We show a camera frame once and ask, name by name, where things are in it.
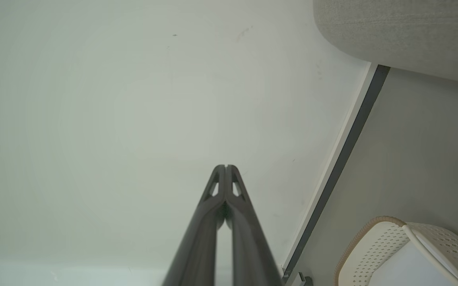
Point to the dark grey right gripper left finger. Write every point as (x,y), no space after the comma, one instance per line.
(199,242)

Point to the white and grey baseboard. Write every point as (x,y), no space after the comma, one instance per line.
(336,167)

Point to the white perforated laundry basket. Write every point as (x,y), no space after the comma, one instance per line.
(408,256)

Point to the light grey fabric sofa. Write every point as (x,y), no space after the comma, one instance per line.
(404,33)

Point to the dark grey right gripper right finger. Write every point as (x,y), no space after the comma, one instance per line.
(249,242)

